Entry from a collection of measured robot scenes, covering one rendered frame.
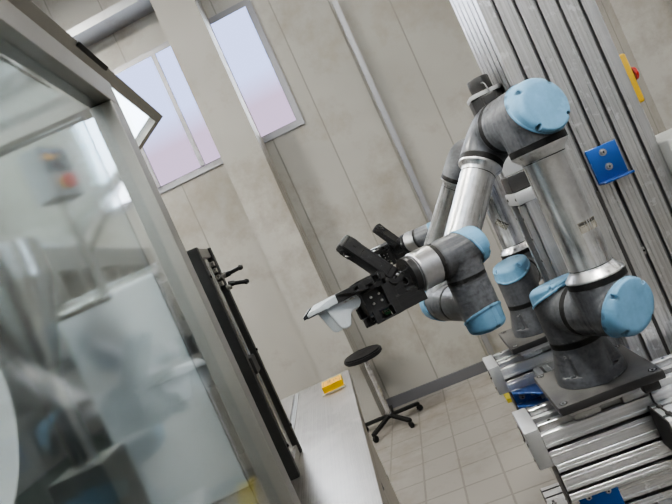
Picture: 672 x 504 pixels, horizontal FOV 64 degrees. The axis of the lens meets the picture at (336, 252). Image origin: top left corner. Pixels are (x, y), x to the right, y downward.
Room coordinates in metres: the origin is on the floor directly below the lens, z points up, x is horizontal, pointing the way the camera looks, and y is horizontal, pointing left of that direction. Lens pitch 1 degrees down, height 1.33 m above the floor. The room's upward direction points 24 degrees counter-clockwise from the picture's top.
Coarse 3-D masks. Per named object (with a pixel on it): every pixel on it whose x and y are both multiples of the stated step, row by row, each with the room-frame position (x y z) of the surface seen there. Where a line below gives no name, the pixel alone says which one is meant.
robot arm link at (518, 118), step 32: (512, 96) 1.03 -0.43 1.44; (544, 96) 1.02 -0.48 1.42; (480, 128) 1.13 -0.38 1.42; (512, 128) 1.05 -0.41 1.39; (544, 128) 1.01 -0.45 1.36; (512, 160) 1.09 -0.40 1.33; (544, 160) 1.04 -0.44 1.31; (544, 192) 1.06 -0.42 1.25; (576, 192) 1.04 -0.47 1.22; (576, 224) 1.04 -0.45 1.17; (576, 256) 1.05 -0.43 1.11; (608, 256) 1.05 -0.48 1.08; (576, 288) 1.06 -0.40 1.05; (608, 288) 1.03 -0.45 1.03; (640, 288) 1.03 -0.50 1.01; (576, 320) 1.10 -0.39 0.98; (608, 320) 1.02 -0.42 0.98; (640, 320) 1.03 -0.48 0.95
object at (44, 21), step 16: (16, 0) 0.93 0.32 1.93; (32, 16) 0.99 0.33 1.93; (48, 16) 1.02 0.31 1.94; (48, 32) 1.05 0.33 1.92; (64, 32) 1.09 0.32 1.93; (80, 48) 1.16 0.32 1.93; (96, 64) 1.26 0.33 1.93; (112, 80) 1.36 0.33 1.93; (128, 96) 1.49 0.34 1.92; (144, 112) 1.64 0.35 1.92
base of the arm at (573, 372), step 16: (592, 336) 1.16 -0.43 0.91; (560, 352) 1.19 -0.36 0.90; (576, 352) 1.16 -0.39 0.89; (592, 352) 1.15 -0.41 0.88; (608, 352) 1.17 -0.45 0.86; (560, 368) 1.20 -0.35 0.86; (576, 368) 1.16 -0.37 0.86; (592, 368) 1.15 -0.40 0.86; (608, 368) 1.14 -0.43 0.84; (624, 368) 1.16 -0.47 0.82; (560, 384) 1.21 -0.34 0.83; (576, 384) 1.16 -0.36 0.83; (592, 384) 1.15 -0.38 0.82
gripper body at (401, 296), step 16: (400, 272) 0.95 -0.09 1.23; (416, 272) 0.94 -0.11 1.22; (368, 288) 0.92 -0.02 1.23; (384, 288) 0.92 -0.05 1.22; (400, 288) 0.95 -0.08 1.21; (416, 288) 0.95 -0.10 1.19; (368, 304) 0.92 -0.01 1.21; (384, 304) 0.93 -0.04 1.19; (400, 304) 0.94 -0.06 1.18; (368, 320) 0.94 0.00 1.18; (384, 320) 0.91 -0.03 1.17
